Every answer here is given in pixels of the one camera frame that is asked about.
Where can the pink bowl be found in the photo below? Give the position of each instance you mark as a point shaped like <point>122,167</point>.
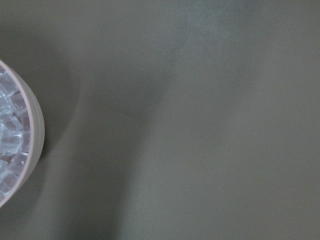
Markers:
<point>37,129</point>

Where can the pile of clear ice cubes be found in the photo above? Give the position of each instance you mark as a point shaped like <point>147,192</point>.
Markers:
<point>14,134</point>

